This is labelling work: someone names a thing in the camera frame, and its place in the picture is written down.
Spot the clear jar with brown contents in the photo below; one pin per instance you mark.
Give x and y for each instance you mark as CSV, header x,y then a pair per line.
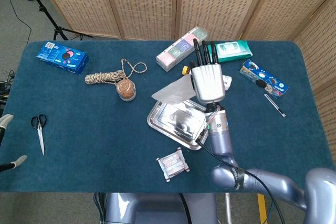
x,y
126,89

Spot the blue carpet table cover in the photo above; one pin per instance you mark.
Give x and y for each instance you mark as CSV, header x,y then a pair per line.
x,y
92,134

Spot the silver table leg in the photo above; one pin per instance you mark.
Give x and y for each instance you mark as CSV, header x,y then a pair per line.
x,y
228,208

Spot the small white red sachet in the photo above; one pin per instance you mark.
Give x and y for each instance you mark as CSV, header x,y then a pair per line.
x,y
173,165

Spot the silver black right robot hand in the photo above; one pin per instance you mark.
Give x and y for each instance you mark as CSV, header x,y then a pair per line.
x,y
208,82

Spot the wide blue cookie box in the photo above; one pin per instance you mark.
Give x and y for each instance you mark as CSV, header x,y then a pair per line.
x,y
63,57

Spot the black tripod stand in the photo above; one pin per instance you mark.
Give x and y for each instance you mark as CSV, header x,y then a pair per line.
x,y
47,14

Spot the yellow post under table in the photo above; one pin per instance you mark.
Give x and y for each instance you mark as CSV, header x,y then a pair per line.
x,y
262,208

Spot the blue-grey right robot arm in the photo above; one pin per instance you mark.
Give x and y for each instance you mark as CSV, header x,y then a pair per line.
x,y
236,161

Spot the long clear box coloured cubes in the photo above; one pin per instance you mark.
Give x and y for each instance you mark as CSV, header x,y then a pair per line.
x,y
178,49

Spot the black white pen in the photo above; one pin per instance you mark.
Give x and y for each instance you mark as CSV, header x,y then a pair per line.
x,y
274,105

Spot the blue-grey robot torso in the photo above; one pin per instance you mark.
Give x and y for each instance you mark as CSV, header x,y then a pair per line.
x,y
157,208

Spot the slim blue cookie box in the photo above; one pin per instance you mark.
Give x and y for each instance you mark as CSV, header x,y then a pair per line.
x,y
263,78

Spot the white paper sheet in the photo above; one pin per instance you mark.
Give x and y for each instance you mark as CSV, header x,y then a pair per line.
x,y
174,91

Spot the shiny metal tray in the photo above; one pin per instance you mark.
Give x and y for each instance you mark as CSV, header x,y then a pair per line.
x,y
176,123

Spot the grey-tipped left robot hand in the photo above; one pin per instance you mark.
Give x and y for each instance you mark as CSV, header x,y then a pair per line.
x,y
5,121

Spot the white bottle yellow cap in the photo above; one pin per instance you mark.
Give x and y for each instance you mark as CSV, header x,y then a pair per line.
x,y
228,82

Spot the green wet wipes pack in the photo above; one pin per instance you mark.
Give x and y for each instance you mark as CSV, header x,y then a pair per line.
x,y
233,51

